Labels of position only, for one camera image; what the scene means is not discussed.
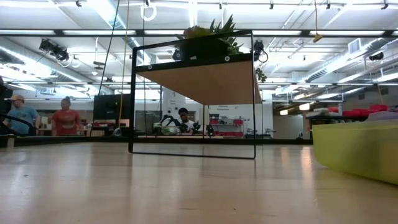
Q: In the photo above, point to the translucent yellow pencil box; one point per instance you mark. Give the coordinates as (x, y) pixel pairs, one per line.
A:
(357, 149)

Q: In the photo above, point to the background black robot arm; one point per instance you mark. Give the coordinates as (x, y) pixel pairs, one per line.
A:
(203, 128)

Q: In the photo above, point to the person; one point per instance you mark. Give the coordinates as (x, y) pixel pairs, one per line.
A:
(186, 119)
(66, 121)
(23, 118)

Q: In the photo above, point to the white rack with red bins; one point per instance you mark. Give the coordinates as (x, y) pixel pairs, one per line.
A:
(230, 126)

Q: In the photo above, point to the succulent plant in black pot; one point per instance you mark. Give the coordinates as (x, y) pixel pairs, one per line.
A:
(202, 48)

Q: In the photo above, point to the black monitor screen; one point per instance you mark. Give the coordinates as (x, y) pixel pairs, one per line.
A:
(110, 107)

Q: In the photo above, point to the red plastic bin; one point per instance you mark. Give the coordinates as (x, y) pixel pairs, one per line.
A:
(378, 107)

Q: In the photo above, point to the wooden shelf riser black frame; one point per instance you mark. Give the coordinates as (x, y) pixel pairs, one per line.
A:
(202, 82)

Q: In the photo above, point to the black metal table frame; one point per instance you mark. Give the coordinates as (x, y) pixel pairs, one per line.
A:
(217, 140)

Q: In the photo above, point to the black round camera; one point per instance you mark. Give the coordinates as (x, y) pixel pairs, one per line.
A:
(177, 55)

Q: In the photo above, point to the black hanging camera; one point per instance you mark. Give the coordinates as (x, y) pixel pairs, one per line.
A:
(258, 46)

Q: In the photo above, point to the black ceiling camera cluster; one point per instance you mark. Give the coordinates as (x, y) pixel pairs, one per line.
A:
(54, 49)

